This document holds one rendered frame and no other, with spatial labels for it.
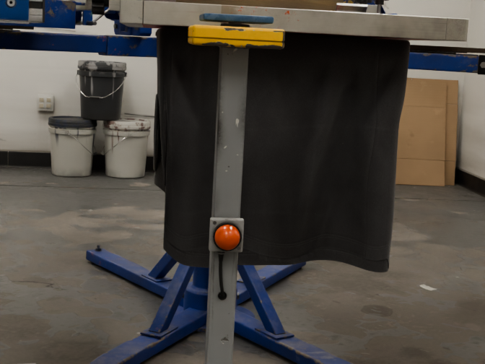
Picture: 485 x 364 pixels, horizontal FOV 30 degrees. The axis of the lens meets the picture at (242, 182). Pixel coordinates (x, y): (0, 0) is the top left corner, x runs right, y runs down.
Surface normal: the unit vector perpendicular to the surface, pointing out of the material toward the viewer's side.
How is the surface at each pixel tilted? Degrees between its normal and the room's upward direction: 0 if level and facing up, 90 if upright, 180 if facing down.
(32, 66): 90
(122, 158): 93
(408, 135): 78
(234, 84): 90
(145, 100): 90
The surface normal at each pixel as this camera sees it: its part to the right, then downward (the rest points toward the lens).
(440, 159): 0.11, -0.05
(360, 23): 0.11, 0.16
